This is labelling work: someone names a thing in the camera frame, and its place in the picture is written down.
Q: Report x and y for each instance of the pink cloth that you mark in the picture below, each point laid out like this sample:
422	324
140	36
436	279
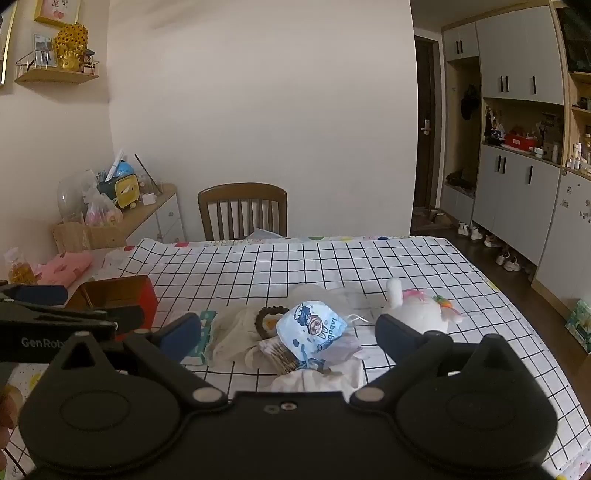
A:
64	270

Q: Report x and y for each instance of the person's left hand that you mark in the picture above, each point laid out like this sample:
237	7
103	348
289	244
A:
5	420

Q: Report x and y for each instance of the white refrigerator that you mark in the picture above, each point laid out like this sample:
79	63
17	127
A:
568	240

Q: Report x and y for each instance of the wooden wall shelf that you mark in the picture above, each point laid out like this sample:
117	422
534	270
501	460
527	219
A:
55	76

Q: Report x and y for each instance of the clear glass vase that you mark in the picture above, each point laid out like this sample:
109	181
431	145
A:
74	194

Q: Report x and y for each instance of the light blue cloth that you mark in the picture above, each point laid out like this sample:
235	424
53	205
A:
265	234

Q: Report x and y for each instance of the beige shoe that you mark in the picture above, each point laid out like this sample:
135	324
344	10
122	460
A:
491	241
511	264

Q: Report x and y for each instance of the red storage box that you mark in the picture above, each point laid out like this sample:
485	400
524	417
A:
144	300

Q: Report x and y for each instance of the standing photo card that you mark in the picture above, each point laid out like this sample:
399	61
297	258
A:
44	50

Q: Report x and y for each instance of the thin black stick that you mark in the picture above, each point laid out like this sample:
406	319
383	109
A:
147	173

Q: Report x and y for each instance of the grey wall cabinet unit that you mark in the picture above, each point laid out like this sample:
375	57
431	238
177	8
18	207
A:
512	55

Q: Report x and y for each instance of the teal desk organiser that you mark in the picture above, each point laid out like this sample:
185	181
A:
108	184

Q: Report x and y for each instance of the green carton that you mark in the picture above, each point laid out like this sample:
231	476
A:
581	325

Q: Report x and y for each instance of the bottle of yellow liquid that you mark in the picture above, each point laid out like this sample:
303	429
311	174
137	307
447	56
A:
19	272

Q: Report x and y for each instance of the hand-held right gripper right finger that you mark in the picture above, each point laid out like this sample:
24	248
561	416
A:
391	331

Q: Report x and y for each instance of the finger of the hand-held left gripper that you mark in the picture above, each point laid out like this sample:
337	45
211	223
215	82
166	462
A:
127	319
44	294

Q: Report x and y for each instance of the wooden crate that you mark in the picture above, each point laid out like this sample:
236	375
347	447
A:
74	237

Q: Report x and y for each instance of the yellow tissue box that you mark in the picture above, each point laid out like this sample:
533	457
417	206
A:
125	191

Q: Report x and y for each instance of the dark hanging bag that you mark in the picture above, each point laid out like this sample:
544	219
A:
470	101

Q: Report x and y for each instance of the teal tissue packet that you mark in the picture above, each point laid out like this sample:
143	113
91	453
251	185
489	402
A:
203	332

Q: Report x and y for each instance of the small pink framed picture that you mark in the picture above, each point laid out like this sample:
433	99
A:
57	11

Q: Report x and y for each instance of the wooden chair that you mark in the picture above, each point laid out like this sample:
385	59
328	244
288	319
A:
240	191

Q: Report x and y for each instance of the red tray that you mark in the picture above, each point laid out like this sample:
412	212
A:
519	142

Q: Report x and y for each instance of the white plush toy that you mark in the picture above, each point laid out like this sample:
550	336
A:
420	314

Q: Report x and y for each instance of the brown scrunchie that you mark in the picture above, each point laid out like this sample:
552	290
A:
259	318

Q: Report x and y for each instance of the white wood-topped sideboard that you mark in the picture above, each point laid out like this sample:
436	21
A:
164	217

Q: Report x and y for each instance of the small dark figurine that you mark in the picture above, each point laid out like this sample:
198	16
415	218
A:
88	60

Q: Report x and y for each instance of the white mesh cloth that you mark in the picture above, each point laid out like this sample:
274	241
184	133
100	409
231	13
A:
231	337

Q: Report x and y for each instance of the blue face mask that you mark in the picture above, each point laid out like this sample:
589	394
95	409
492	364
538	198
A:
314	325

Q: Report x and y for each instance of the black checked white tablecloth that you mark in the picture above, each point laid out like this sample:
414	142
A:
323	267

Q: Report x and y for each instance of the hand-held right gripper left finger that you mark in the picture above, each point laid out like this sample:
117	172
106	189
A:
184	331

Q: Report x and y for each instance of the dark wooden door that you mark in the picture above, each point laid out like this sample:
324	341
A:
424	92

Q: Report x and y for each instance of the large framed family picture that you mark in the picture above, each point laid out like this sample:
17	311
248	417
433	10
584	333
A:
5	41

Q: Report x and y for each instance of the white sneaker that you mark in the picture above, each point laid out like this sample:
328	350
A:
476	233
463	230

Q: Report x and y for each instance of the golden ornament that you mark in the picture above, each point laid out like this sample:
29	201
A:
71	46

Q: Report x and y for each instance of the plastic bag of sweets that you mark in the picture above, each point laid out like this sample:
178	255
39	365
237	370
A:
102	212

